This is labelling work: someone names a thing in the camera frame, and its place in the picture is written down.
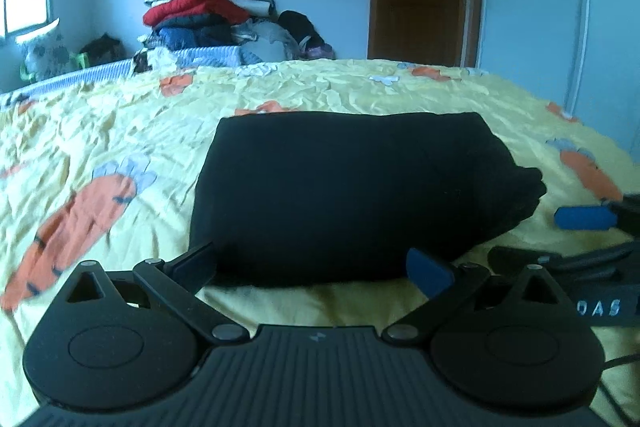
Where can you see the purple bag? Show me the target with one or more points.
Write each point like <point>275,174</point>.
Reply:
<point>320,52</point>

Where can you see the black bag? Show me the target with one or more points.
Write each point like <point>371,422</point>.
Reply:
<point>102,49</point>

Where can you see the white wardrobe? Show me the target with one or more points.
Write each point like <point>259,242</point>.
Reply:
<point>530,7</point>

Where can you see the black pants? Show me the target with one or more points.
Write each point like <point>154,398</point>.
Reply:
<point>350,197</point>

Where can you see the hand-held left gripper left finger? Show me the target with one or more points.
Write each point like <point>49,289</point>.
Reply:
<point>197,264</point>

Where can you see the pile of clothes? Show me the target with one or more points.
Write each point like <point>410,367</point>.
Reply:
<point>200,7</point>

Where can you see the blue striped bedding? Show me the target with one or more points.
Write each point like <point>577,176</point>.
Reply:
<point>100,71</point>

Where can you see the green stool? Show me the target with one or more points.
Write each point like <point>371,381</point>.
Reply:
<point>81,58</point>

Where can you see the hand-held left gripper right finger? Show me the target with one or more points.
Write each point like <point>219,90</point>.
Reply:
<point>427,272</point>

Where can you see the floral pillow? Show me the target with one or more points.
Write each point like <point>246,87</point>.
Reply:
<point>47,52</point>

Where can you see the yellow carrot-print bedsheet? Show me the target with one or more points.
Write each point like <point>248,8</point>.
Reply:
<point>125,132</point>

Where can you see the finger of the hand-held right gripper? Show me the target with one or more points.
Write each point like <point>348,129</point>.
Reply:
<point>515,257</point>
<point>585,217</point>

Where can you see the black backpack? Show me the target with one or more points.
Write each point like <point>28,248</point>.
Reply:
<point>297,24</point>

